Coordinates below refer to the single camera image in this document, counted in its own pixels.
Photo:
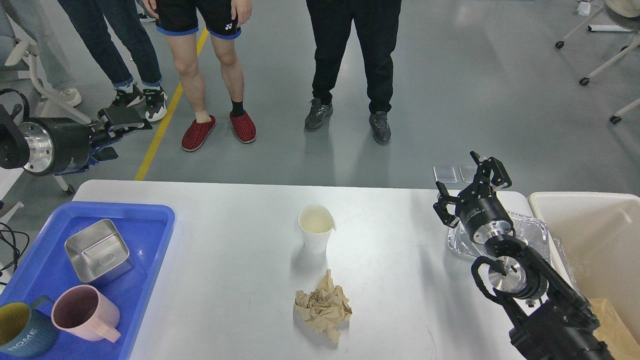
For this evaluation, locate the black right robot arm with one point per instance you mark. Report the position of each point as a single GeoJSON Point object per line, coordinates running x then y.
{"type": "Point", "coordinates": [551, 320]}

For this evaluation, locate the beige plastic bin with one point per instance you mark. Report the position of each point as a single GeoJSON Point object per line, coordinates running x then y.
{"type": "Point", "coordinates": [600, 236]}

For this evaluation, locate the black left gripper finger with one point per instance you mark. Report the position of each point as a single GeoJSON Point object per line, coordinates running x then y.
{"type": "Point", "coordinates": [101, 149]}
{"type": "Point", "coordinates": [116, 122]}

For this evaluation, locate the aluminium foil tray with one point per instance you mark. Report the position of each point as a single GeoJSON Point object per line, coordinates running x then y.
{"type": "Point", "coordinates": [528, 229]}

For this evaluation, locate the blue and yellow mug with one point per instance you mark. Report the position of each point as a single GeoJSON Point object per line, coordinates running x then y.
{"type": "Point", "coordinates": [25, 331]}

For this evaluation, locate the person in dark jeans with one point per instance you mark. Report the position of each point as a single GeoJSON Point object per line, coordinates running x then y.
{"type": "Point", "coordinates": [91, 19]}

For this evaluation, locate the blue plastic tray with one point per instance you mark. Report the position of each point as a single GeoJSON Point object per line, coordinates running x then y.
{"type": "Point", "coordinates": [46, 270]}

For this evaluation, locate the stainless steel rectangular tray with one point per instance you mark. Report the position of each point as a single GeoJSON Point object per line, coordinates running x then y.
{"type": "Point", "coordinates": [98, 253]}

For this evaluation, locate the white paper cup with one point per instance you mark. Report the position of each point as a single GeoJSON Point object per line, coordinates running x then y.
{"type": "Point", "coordinates": [316, 225]}

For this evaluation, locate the crumpled brown paper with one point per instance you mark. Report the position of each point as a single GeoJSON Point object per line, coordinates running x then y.
{"type": "Point", "coordinates": [324, 308]}

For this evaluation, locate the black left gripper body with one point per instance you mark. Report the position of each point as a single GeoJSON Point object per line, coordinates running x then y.
{"type": "Point", "coordinates": [56, 146]}

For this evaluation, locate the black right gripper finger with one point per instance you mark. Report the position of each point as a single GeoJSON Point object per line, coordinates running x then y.
{"type": "Point", "coordinates": [445, 199]}
{"type": "Point", "coordinates": [490, 176]}

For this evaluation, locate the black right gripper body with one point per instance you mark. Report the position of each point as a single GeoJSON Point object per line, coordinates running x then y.
{"type": "Point", "coordinates": [484, 217]}

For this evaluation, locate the pink mug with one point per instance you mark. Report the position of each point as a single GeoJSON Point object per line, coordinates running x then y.
{"type": "Point", "coordinates": [86, 313]}

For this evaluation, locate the person in grey trousers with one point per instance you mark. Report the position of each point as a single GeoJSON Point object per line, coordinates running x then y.
{"type": "Point", "coordinates": [45, 55]}

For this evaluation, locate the white chair base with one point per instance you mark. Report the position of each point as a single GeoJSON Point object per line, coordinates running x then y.
{"type": "Point", "coordinates": [594, 52]}

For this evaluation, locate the grey office chair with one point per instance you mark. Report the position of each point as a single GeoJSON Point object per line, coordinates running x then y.
{"type": "Point", "coordinates": [20, 57]}

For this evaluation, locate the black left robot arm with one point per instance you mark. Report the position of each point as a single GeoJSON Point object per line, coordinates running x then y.
{"type": "Point", "coordinates": [10, 136]}

